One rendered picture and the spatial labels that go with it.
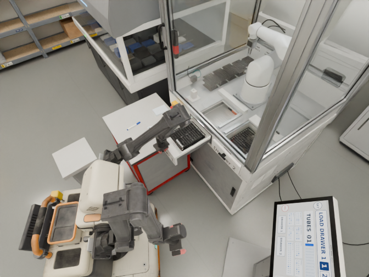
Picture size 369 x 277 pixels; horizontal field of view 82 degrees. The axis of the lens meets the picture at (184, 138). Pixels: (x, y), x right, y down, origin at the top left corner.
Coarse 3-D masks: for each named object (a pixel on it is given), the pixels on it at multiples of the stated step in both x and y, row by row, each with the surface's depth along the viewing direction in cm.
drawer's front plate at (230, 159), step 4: (212, 144) 162; (216, 144) 156; (216, 148) 159; (220, 148) 154; (224, 148) 152; (216, 152) 163; (220, 152) 157; (224, 152) 152; (228, 156) 149; (224, 160) 158; (228, 160) 152; (232, 160) 147; (236, 160) 146; (228, 164) 155; (232, 164) 150; (236, 164) 145; (240, 164) 144; (232, 168) 153; (236, 168) 148; (240, 168) 146; (236, 172) 151
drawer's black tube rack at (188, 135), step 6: (186, 126) 169; (192, 126) 169; (174, 132) 166; (180, 132) 166; (186, 132) 166; (192, 132) 166; (198, 132) 165; (180, 138) 166; (186, 138) 163; (192, 138) 162; (198, 138) 162; (186, 144) 159; (192, 144) 162
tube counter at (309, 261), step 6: (306, 240) 99; (312, 240) 97; (306, 246) 98; (312, 246) 96; (306, 252) 96; (312, 252) 94; (306, 258) 95; (312, 258) 93; (306, 264) 93; (312, 264) 92; (306, 270) 92; (312, 270) 90; (306, 276) 91; (312, 276) 89
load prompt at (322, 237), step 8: (320, 216) 100; (320, 224) 98; (320, 232) 96; (320, 240) 95; (328, 240) 92; (320, 248) 93; (328, 248) 90; (320, 256) 91; (328, 256) 89; (320, 264) 90; (328, 264) 87; (320, 272) 88; (328, 272) 86
